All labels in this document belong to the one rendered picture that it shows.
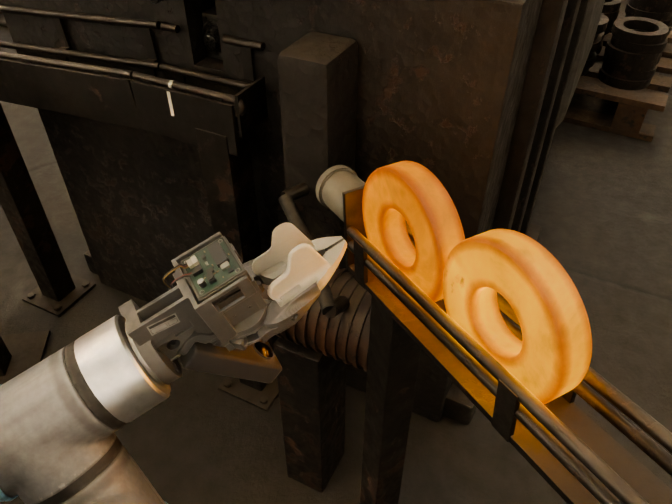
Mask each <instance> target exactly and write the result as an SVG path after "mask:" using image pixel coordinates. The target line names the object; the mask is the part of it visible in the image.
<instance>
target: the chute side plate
mask: <svg viewBox="0 0 672 504"><path fill-rule="evenodd" d="M166 91H168V92H170V96H171V101H172V106H173V111H174V116H172V115H171V111H170V106H169V102H168V97H167V92H166ZM0 101H4V102H9V103H14V104H19V105H24V106H29V107H34V108H39V109H44V110H49V111H54V112H59V113H64V114H69V115H74V116H79V117H84V118H89V119H94V120H99V121H104V122H109V123H114V124H119V125H124V126H129V127H134V128H139V129H143V130H147V131H150V132H154V133H157V134H161V135H164V136H168V137H171V138H175V139H178V140H182V141H185V142H189V143H192V144H196V145H198V143H197V137H196V132H195V128H198V129H202V130H205V131H209V132H212V133H216V134H220V135H223V136H226V137H227V142H228V149H229V154H231V155H234V156H239V148H238V140H237V132H236V124H235V116H234V108H233V105H232V104H228V103H224V102H220V101H216V100H212V99H208V98H204V97H200V96H196V95H192V94H188V93H184V92H180V91H176V90H172V89H168V88H164V87H160V86H156V85H152V84H148V83H144V82H140V81H136V80H130V79H127V78H120V77H114V76H108V75H101V74H95V73H89V72H82V71H76V70H70V69H63V68H57V67H51V66H44V65H38V64H32V63H25V62H19V61H13V60H6V59H0Z"/></svg>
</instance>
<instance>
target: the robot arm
mask: <svg viewBox="0 0 672 504"><path fill-rule="evenodd" d="M211 242H212V243H211ZM209 243H210V244H209ZM207 244H208V245H207ZM206 245H207V246H206ZM204 246H205V247H204ZM202 247H203V248H202ZM201 248H202V249H201ZM346 248H347V242H346V241H345V239H344V238H343V237H342V236H334V237H324V238H319V239H315V240H309V239H308V238H307V237H306V236H305V235H304V234H303V233H302V232H301V231H300V230H299V229H298V228H296V227H295V226H294V225H293V224H292V223H282V224H280V225H278V226H277V227H275V228H274V230H273V232H272V241H271V247H270V248H269V250H267V251H266V252H264V253H263V254H261V255H260V256H258V257H257V258H256V259H253V260H250V261H248V262H246V263H244V264H242V262H243V260H242V259H241V257H240V256H239V254H238V253H237V251H236V249H235V248H234V246H233V245H232V243H231V244H230V243H229V242H228V240H227V239H226V237H225V236H224V237H223V236H222V234H221V233H220V231H219V232H218V233H216V234H214V235H213V236H211V237H209V238H208V239H206V240H204V241H203V242H201V243H199V244H198V245H196V246H194V247H193V248H191V249H189V250H188V251H186V252H184V253H183V254H181V255H179V256H178V257H176V258H174V259H173V260H171V262H172V264H173V266H174V268H172V269H171V270H170V271H169V272H167V273H166V274H165V275H164V276H163V278H162V281H163V283H164V284H165V285H166V286H167V287H168V291H167V292H165V293H164V294H162V295H160V296H159V297H157V298H156V299H154V300H152V301H151V302H149V303H147V304H146V305H144V306H142V307H141V308H139V307H138V306H137V304H136V303H135V302H134V301H133V300H132V299H131V300H129V301H127V302H126V303H124V304H122V305H121V306H119V307H118V309H119V312H120V314H121V315H122V316H121V315H115V316H114V317H112V318H110V319H109V320H107V321H105V322H104V323H102V324H101V325H99V326H97V327H96V328H94V329H92V330H91V331H89V332H87V333H86V334H84V335H83V336H81V337H79V338H78V339H77V340H75V341H73V342H72V343H70V344H68V345H67V346H65V347H63V348H62V349H60V350H58V351H57V352H55V353H54V354H52V355H50V356H49V357H47V358H45V359H44V360H42V361H40V362H39V363H37V364H35V365H34V366H32V367H31V368H29V369H27V370H26V371H24V372H22V373H21V374H19V375H17V376H16V377H14V378H12V379H11V380H9V381H7V382H6V383H4V384H0V502H3V501H12V500H14V499H15V498H16V497H18V496H19V497H20V498H21V499H22V501H23V502H24V504H168V503H167V502H165V501H164V500H163V499H162V498H161V497H160V495H159V494H158V493H157V491H156V490H155V488H154V487H153V486H152V484H151V483H150V481H149V480H148V479H147V477H146V476H145V475H144V473H143V472H142V470H141V469H140V468H139V466H138V465H137V464H136V462H135V461H134V459H133V458H132V457H131V455H130V454H129V452H128V451H127V450H126V448H125V447H124V446H123V444H122V443H121V442H120V440H119V439H118V438H117V436H116V434H115V433H114V432H116V431H117V430H119V429H120V428H121V427H123V426H125V425H126V424H128V423H129V422H131V421H133V420H134V419H136V418H137V417H139V416H141V415H142V414H144V413H145V412H147V411H148V410H150V409H152V408H153V407H155V406H156V405H158V404H159V403H161V402H163V401H164V400H166V399H167V398H168V397H169V396H170V392H171V387H170V383H172V382H174V381H175V380H177V379H178V378H180V377H181V376H182V370H181V367H180V364H179V362H178V360H177V358H180V361H181V364H182V366H183V368H184V369H187V370H193V371H199V372H205V373H210V374H216V375H222V376H228V377H234V378H240V379H246V380H252V381H257V382H263V383H272V382H273V381H274V380H275V378H276V377H277V376H278V375H279V373H280V372H281V371H282V366H281V364H280V363H279V361H278V359H277V357H276V355H275V353H274V352H273V350H272V348H271V346H270V344H269V342H268V340H269V339H270V338H271V337H273V336H274V335H277V334H279V333H281V332H283V331H285V330H287V329H288V328H290V327H291V326H293V325H294V324H295V323H296V322H298V321H299V320H300V319H301V318H302V317H303V315H304V314H305V313H306V312H307V311H308V309H309V308H310V307H311V306H312V304H313V303H314V302H315V301H316V300H317V298H318V297H319V296H320V294H321V290H322V289H323V288H324V287H325V286H326V284H327V283H328V281H329V280H330V279H331V277H332V275H333V274H334V272H335V270H336V269H337V267H338V265H339V263H340V261H341V259H342V257H343V255H344V253H345V251H346ZM199 249H200V250H199ZM197 250H198V251H197ZM196 251H197V252H196ZM194 252H195V253H194ZM192 253H194V254H192ZM191 254H192V255H191ZM189 255H190V256H189ZM188 256H189V257H188ZM174 270H175V273H173V276H174V279H175V280H174V281H173V282H172V283H171V286H169V285H167V284H166V283H165V282H164V279H165V278H166V277H167V276H168V275H169V274H170V273H172V272H173V271H174ZM175 282H176V283H177V286H175V287H173V284H174V283H175ZM263 284H265V285H269V287H268V289H267V294H268V296H269V297H270V298H271V299H273V300H274V301H272V300H267V299H263V297H262V296H261V295H262V293H263V292H264V290H265V289H264V287H263Z"/></svg>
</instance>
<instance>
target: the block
mask: <svg viewBox="0 0 672 504"><path fill-rule="evenodd" d="M277 64H278V78H279V93H280V108H281V123H282V137H283V152H284V167H285V182H286V189H288V188H291V187H293V186H295V185H297V184H299V183H306V184H307V186H308V188H309V194H308V195H306V196H303V197H301V198H299V199H297V200H295V201H294V202H295V203H297V204H300V205H304V206H307V207H310V208H313V209H317V210H320V211H323V212H326V211H330V210H329V209H327V208H325V207H324V206H323V205H322V204H321V203H320V202H319V201H318V199H317V197H316V184H317V182H318V179H319V178H320V176H321V175H322V174H323V173H324V172H325V171H326V170H327V169H329V168H330V167H332V166H335V165H346V166H348V167H350V168H351V169H352V170H354V171H355V146H356V106H357V65H358V44H357V41H356V40H354V39H351V38H346V37H341V36H336V35H330V34H325V33H320V32H314V31H313V32H310V33H307V34H306V35H304V36H303V37H302V38H300V39H299V40H297V41H296V42H294V43H293V44H291V45H290V46H288V47H287V48H286V49H284V50H283V51H281V52H280V54H279V56H278V60H277Z"/></svg>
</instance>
